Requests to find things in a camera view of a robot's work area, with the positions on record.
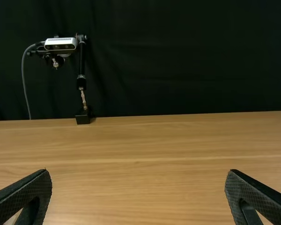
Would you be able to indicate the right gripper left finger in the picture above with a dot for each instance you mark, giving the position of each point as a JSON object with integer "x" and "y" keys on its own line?
{"x": 25, "y": 189}

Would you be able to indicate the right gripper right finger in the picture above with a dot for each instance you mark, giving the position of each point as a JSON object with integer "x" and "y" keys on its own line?
{"x": 253, "y": 189}

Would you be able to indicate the black clamp stand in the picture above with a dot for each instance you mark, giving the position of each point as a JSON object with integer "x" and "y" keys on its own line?
{"x": 81, "y": 82}

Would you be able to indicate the silver camera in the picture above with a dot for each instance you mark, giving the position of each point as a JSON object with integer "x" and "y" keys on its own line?
{"x": 61, "y": 44}

